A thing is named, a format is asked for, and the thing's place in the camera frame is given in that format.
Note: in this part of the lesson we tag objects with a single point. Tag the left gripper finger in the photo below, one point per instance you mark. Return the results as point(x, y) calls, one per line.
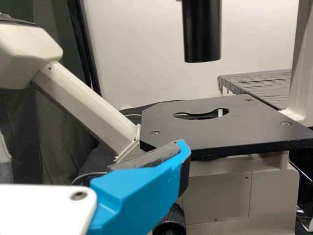
point(141, 191)

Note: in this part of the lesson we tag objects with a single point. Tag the cream microscope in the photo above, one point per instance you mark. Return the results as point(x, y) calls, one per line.
point(220, 195)

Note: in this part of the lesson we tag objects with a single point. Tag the black platform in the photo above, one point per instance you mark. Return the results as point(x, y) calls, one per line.
point(269, 88)

